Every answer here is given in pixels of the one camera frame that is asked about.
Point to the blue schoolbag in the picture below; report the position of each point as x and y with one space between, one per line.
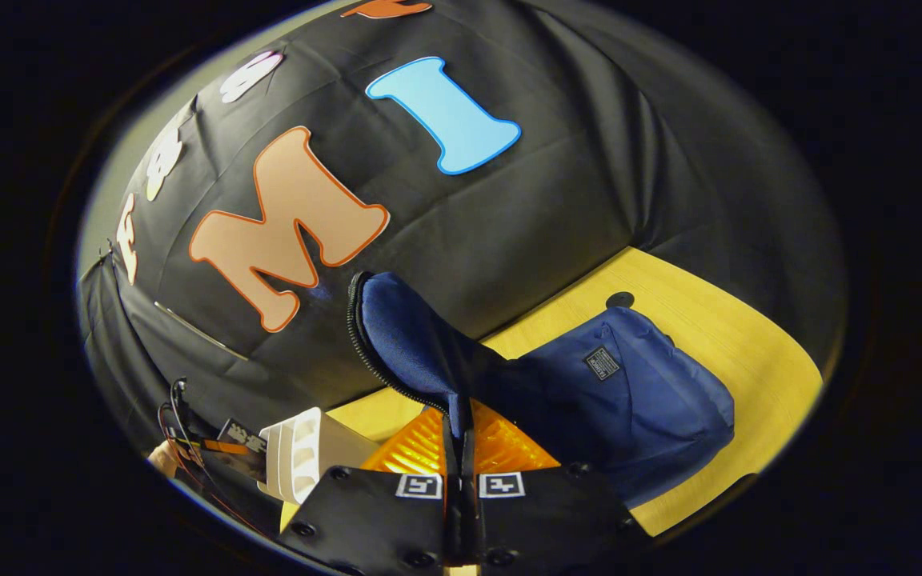
637 400

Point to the black backdrop cloth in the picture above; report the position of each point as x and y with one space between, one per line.
549 200

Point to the black round table grommet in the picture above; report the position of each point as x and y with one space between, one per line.
619 300

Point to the dark cover book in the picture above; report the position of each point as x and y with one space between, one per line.
243 436

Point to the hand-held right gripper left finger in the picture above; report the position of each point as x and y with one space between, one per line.
373 520

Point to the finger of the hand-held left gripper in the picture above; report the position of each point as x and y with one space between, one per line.
217 447

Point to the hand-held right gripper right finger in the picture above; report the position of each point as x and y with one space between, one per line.
557 520

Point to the white bookshelf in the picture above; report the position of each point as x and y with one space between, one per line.
301 456

